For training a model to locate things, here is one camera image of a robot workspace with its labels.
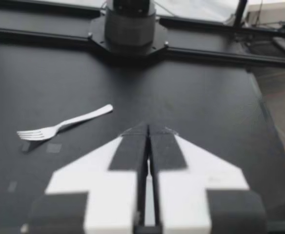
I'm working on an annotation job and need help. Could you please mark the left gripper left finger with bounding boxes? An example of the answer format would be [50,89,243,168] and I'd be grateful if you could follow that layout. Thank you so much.
[22,123,149,234]

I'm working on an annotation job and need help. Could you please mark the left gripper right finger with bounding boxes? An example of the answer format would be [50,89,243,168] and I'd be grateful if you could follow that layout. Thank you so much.
[147,123,267,234]

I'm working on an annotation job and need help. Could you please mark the silver metal fork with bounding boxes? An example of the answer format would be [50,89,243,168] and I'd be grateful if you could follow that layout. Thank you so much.
[16,104,114,141]

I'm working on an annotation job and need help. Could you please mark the black frame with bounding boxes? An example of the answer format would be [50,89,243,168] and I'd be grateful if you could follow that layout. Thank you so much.
[0,0,285,68]

